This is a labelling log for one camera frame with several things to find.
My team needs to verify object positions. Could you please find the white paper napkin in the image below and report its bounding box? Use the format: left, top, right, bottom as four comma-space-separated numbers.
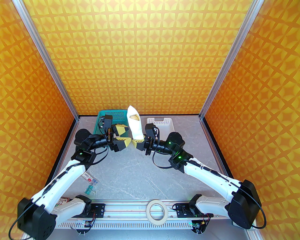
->
127, 105, 144, 141

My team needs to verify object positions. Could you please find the white masking tape roll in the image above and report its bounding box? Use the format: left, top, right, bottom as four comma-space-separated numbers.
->
146, 200, 168, 223

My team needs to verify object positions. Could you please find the teal plastic basket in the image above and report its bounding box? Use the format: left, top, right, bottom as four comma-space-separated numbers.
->
93, 110, 130, 141

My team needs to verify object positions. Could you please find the white perforated plastic basket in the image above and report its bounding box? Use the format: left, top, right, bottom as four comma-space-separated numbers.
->
147, 117, 176, 141

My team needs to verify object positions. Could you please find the clear box of clips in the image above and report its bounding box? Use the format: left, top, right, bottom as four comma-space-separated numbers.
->
83, 173, 99, 185

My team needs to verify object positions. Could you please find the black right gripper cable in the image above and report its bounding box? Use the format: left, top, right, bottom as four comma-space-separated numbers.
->
152, 138, 174, 169

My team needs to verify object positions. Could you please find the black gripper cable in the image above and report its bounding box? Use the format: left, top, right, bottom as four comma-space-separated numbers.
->
152, 138, 174, 169
90, 146, 109, 165

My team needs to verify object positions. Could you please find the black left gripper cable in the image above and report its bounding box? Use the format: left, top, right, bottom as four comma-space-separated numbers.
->
90, 146, 109, 165

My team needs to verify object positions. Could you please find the aluminium mounting rail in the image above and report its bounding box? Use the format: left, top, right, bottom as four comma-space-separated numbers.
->
54, 199, 235, 219

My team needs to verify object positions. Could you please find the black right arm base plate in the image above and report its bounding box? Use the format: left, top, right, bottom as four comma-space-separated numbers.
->
175, 203, 214, 218

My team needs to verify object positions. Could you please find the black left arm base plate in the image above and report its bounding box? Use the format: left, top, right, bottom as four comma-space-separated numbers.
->
89, 203, 105, 217

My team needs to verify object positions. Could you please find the white slotted cable tray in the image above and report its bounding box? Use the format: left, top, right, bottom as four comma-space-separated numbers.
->
56, 220, 235, 229

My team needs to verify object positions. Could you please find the small controller board with wires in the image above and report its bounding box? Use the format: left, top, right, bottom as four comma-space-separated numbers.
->
75, 220, 93, 235
190, 220, 206, 235

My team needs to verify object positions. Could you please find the aluminium frame post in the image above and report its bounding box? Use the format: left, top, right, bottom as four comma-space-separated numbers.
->
12, 0, 79, 120
199, 0, 263, 119

